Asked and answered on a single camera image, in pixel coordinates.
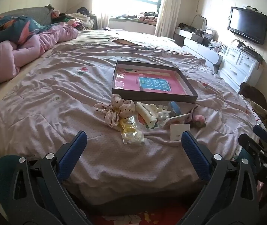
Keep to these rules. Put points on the sheer white curtain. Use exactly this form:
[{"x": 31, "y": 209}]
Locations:
[{"x": 98, "y": 2}]

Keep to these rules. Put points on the brown furry thing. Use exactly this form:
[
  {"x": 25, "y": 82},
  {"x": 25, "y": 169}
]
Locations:
[{"x": 253, "y": 93}]

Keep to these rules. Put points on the black flat television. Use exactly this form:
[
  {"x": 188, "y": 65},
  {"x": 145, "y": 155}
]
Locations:
[{"x": 247, "y": 24}]

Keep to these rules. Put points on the cream curtain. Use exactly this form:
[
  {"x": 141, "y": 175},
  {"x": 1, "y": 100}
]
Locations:
[{"x": 168, "y": 7}]

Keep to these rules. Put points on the black set-top box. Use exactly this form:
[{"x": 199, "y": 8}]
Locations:
[{"x": 253, "y": 51}]

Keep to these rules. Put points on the beige blanket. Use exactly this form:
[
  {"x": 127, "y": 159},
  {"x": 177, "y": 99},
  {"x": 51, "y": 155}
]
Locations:
[{"x": 142, "y": 39}]

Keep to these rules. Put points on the teal cloth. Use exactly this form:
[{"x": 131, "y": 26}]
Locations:
[{"x": 2, "y": 178}]

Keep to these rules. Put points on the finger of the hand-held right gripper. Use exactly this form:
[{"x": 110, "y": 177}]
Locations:
[
  {"x": 251, "y": 145},
  {"x": 263, "y": 134}
]

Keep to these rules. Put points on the pink printed bed sheet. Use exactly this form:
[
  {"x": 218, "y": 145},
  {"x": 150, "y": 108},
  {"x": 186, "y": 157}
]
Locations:
[{"x": 65, "y": 86}]

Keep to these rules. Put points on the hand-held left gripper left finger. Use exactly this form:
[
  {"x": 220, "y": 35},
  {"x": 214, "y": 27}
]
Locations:
[{"x": 73, "y": 150}]

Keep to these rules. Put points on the pink and teal floral quilt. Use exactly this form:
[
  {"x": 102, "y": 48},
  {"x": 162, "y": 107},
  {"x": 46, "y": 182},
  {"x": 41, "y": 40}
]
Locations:
[{"x": 30, "y": 44}]

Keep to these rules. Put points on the white card packet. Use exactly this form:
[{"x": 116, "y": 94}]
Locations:
[{"x": 180, "y": 131}]

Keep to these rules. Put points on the pile of clothes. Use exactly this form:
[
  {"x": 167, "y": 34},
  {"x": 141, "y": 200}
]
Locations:
[{"x": 82, "y": 20}]

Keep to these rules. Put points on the red floral mat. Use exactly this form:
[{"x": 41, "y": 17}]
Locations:
[{"x": 138, "y": 216}]

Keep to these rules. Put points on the beige bag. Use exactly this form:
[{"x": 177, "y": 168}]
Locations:
[{"x": 263, "y": 112}]

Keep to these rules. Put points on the shallow cardboard box pink lining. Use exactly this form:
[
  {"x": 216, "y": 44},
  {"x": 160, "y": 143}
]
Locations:
[{"x": 128, "y": 84}]

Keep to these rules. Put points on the cream hair claw clip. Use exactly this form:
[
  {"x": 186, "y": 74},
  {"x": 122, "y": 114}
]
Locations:
[{"x": 145, "y": 114}]

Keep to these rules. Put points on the vanity mirror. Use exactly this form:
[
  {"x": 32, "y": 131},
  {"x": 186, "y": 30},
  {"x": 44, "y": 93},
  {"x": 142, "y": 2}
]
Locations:
[{"x": 199, "y": 22}]

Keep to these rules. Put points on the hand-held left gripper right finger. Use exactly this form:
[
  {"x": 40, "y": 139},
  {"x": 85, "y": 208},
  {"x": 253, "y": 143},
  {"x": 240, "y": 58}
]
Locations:
[{"x": 194, "y": 154}]

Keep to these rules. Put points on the grey headboard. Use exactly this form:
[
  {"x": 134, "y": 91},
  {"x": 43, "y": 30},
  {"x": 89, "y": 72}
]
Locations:
[{"x": 25, "y": 14}]

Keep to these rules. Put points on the clothes on window sill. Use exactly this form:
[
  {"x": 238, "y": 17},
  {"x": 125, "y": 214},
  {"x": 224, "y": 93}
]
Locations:
[{"x": 145, "y": 17}]

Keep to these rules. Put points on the white dresser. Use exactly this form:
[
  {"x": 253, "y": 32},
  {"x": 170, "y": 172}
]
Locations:
[{"x": 239, "y": 68}]

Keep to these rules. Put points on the small white claw clip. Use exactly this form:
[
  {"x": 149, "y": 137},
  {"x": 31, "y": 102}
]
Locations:
[{"x": 162, "y": 112}]

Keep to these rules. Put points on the white vanity desk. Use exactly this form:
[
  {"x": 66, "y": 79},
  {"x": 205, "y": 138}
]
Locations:
[{"x": 201, "y": 49}]

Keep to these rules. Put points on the white polka dot scrunchie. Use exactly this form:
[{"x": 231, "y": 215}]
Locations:
[{"x": 124, "y": 109}]

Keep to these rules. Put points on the blue hair clip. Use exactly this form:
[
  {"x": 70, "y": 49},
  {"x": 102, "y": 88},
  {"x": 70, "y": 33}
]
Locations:
[{"x": 174, "y": 107}]

